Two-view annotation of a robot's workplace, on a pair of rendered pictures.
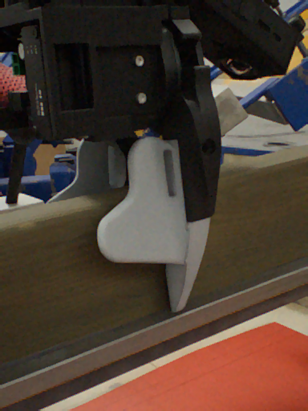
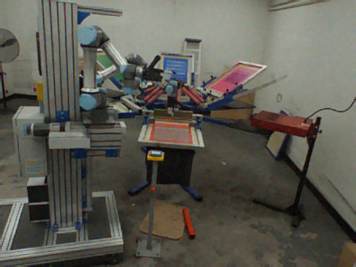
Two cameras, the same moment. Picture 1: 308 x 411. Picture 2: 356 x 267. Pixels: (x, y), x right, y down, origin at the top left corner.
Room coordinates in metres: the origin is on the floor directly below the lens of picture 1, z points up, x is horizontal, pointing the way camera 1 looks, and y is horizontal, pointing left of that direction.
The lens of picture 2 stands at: (-2.18, -1.64, 1.93)
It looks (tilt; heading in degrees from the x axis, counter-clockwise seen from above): 20 degrees down; 32
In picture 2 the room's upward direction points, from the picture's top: 6 degrees clockwise
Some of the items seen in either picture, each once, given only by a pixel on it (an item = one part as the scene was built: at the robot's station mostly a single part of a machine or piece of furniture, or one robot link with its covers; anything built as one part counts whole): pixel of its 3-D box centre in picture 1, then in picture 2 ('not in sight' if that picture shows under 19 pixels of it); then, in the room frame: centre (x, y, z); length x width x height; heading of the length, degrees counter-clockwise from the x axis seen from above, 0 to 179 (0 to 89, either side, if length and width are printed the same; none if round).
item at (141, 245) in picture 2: not in sight; (152, 203); (-0.37, -0.32, 0.48); 0.22 x 0.22 x 0.96; 34
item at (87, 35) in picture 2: not in sight; (90, 69); (-0.84, -0.08, 1.63); 0.15 x 0.12 x 0.55; 25
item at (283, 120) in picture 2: not in sight; (283, 123); (1.14, -0.93, 1.06); 0.61 x 0.46 x 0.12; 94
